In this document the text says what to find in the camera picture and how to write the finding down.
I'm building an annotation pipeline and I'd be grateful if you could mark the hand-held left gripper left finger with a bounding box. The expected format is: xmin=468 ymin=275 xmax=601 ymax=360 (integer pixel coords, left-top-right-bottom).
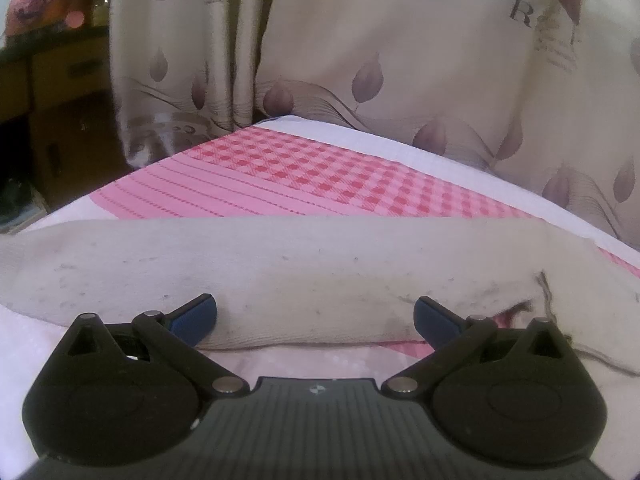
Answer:
xmin=55 ymin=294 xmax=250 ymax=401

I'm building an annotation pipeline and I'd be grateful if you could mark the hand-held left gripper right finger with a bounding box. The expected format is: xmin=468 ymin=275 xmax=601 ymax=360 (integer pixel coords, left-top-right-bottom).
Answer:
xmin=381 ymin=296 xmax=577 ymax=402

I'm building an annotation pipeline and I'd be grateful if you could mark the beige knitted garment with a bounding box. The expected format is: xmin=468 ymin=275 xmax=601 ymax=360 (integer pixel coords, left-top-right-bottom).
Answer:
xmin=0 ymin=217 xmax=640 ymax=378

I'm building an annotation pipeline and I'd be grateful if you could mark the pink checked bed sheet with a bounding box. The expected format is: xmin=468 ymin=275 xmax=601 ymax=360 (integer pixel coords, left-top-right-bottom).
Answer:
xmin=0 ymin=115 xmax=640 ymax=480

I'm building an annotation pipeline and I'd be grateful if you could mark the brown wooden cabinet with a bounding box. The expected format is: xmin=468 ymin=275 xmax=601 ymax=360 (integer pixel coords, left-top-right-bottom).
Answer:
xmin=0 ymin=35 xmax=128 ymax=213

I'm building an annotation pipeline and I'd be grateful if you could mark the beige leaf print curtain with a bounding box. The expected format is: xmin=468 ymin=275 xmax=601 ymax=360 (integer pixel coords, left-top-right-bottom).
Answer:
xmin=107 ymin=0 xmax=640 ymax=252

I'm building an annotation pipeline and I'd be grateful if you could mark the orange red bundle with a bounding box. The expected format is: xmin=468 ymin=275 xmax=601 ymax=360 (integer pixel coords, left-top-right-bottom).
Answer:
xmin=4 ymin=0 xmax=112 ymax=37

